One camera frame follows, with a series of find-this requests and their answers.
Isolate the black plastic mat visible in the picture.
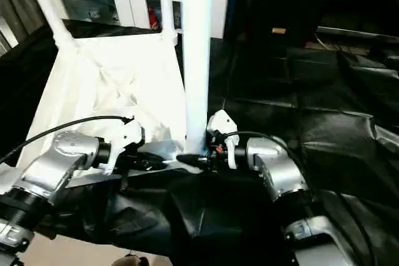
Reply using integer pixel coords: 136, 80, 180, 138
0, 20, 399, 266

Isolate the white plastic table top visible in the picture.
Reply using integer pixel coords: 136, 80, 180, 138
0, 29, 213, 195

